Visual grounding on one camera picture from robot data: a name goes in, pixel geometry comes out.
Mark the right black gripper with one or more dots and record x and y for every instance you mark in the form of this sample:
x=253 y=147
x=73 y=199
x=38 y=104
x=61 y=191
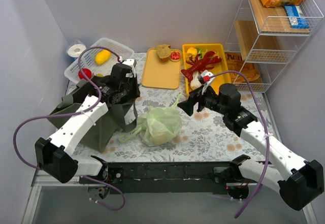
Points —
x=198 y=101

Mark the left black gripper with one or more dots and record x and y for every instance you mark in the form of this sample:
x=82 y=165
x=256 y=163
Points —
x=130 y=88

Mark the light green plastic bag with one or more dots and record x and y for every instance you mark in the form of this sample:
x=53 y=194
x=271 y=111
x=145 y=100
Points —
x=157 y=126

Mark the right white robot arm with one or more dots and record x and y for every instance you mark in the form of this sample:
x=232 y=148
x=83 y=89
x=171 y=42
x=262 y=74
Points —
x=297 y=180

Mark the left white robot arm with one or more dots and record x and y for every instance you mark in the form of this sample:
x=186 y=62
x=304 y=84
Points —
x=63 y=167

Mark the white toy radish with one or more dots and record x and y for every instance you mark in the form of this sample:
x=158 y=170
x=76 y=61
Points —
x=195 y=82

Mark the red toy apple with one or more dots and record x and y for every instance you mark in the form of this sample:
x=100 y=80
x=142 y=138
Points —
x=85 y=73

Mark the yellow toy fruit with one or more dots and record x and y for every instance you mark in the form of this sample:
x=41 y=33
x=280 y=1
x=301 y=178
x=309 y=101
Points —
x=102 y=57

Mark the pale yellow flat tray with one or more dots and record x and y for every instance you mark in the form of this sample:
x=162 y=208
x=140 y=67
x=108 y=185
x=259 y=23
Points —
x=157 y=74

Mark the red toy lobster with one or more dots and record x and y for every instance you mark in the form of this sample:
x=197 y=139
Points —
x=198 y=64

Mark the deep yellow plastic bin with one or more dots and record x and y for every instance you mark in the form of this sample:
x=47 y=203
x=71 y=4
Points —
x=216 y=68

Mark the yellow toy pepper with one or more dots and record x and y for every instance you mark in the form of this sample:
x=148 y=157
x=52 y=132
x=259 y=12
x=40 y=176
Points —
x=191 y=54

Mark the bread slice rear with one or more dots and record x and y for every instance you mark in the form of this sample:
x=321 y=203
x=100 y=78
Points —
x=163 y=52

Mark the tissue roll in blue wrap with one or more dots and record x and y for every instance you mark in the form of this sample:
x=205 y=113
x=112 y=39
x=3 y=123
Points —
x=75 y=49

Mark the orange chips bag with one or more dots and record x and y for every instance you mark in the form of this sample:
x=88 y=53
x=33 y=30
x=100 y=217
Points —
x=236 y=63

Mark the blue snack box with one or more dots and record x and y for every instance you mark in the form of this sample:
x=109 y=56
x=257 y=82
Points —
x=296 y=17

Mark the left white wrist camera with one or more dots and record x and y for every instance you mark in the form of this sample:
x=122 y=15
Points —
x=131 y=62

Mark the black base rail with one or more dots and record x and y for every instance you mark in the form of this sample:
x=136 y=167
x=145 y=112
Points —
x=174 y=177

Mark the white wire shelf rack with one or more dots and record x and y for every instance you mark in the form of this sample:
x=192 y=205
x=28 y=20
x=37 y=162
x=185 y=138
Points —
x=264 y=37

